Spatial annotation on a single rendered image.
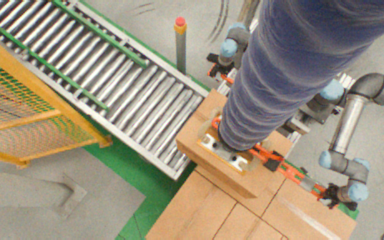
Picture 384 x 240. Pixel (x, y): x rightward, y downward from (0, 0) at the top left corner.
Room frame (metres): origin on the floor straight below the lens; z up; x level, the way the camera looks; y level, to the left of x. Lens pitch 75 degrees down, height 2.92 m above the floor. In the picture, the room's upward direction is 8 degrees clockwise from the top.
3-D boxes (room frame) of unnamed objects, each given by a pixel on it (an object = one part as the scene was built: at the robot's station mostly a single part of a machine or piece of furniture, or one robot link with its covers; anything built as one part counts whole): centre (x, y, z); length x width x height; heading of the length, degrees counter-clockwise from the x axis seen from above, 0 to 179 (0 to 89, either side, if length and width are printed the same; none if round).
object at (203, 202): (-0.11, -0.51, 0.34); 1.20 x 1.00 x 0.40; 61
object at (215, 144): (0.33, -0.19, 1.09); 0.34 x 0.10 x 0.05; 62
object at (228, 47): (0.77, -0.11, 1.50); 0.09 x 0.08 x 0.11; 163
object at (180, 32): (1.19, 0.19, 0.50); 0.07 x 0.07 x 1.00; 61
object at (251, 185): (0.41, -0.25, 0.87); 0.60 x 0.40 x 0.40; 61
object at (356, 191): (0.15, -0.75, 1.50); 0.09 x 0.08 x 0.11; 167
